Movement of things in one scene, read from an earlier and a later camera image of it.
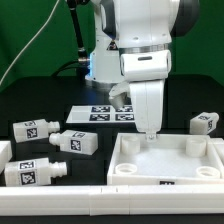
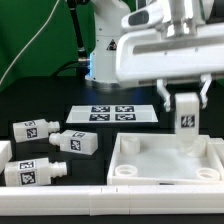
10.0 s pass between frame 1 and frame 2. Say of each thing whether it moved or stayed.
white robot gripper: moved
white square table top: stayed
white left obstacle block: stayed
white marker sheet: stayed
